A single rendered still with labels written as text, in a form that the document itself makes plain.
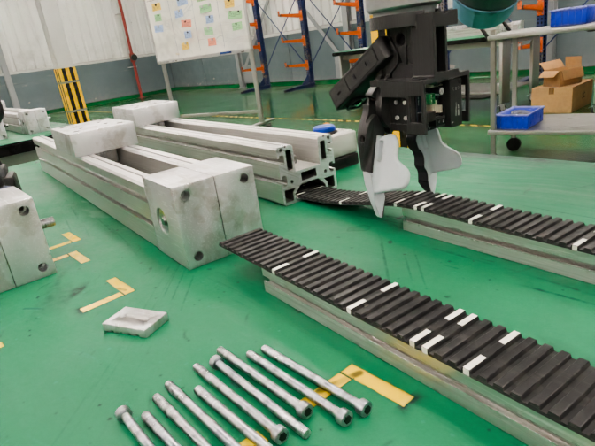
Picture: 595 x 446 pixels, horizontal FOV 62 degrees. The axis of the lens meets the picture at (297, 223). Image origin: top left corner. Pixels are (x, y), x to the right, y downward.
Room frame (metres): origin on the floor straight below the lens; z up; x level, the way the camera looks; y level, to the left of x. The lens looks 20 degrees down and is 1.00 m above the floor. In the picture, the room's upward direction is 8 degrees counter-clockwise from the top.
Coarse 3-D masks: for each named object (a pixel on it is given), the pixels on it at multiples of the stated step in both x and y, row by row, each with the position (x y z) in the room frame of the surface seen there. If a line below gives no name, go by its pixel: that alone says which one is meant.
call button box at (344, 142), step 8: (336, 128) 0.91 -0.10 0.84; (336, 136) 0.85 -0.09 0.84; (344, 136) 0.85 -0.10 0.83; (352, 136) 0.86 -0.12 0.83; (328, 144) 0.83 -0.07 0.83; (336, 144) 0.84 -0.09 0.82; (344, 144) 0.85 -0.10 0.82; (352, 144) 0.86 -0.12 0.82; (336, 152) 0.84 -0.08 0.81; (344, 152) 0.85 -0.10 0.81; (352, 152) 0.87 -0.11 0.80; (336, 160) 0.84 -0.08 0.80; (344, 160) 0.85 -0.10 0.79; (352, 160) 0.86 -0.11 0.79; (336, 168) 0.84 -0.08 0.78
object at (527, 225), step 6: (534, 216) 0.44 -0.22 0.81; (540, 216) 0.44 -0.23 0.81; (546, 216) 0.43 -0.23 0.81; (522, 222) 0.42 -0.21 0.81; (528, 222) 0.43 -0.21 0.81; (534, 222) 0.42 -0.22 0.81; (540, 222) 0.42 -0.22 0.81; (510, 228) 0.41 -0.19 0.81; (516, 228) 0.42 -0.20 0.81; (522, 228) 0.41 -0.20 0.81; (528, 228) 0.41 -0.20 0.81; (534, 228) 0.41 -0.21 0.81; (510, 234) 0.41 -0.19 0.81; (516, 234) 0.41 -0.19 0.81; (522, 234) 0.40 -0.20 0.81
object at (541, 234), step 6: (546, 222) 0.42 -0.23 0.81; (552, 222) 0.42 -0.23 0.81; (558, 222) 0.42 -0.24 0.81; (564, 222) 0.41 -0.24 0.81; (570, 222) 0.41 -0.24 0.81; (540, 228) 0.41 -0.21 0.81; (546, 228) 0.41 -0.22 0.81; (552, 228) 0.40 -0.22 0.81; (558, 228) 0.40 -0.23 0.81; (564, 228) 0.40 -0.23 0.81; (528, 234) 0.40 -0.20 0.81; (534, 234) 0.40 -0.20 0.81; (540, 234) 0.40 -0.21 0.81; (546, 234) 0.39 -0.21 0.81; (552, 234) 0.40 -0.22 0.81; (534, 240) 0.39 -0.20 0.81; (540, 240) 0.39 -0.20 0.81
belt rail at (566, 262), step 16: (416, 224) 0.51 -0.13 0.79; (432, 224) 0.50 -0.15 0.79; (448, 224) 0.48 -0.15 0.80; (464, 224) 0.46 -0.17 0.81; (448, 240) 0.48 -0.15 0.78; (464, 240) 0.46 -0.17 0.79; (480, 240) 0.45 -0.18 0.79; (496, 240) 0.44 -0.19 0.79; (512, 240) 0.42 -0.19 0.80; (528, 240) 0.40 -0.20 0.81; (496, 256) 0.43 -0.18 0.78; (512, 256) 0.42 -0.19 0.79; (528, 256) 0.40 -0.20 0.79; (544, 256) 0.40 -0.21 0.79; (560, 256) 0.38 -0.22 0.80; (576, 256) 0.37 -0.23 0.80; (592, 256) 0.36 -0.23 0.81; (560, 272) 0.38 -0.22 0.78; (576, 272) 0.37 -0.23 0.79; (592, 272) 0.36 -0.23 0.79
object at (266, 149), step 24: (168, 120) 1.20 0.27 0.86; (192, 120) 1.12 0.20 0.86; (144, 144) 1.15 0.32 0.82; (168, 144) 1.02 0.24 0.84; (192, 144) 0.95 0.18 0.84; (216, 144) 0.84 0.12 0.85; (240, 144) 0.77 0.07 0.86; (264, 144) 0.72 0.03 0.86; (288, 144) 0.70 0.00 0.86; (312, 144) 0.73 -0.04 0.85; (264, 168) 0.72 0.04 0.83; (288, 168) 0.70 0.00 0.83; (312, 168) 0.71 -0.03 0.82; (264, 192) 0.72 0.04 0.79; (288, 192) 0.70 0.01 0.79
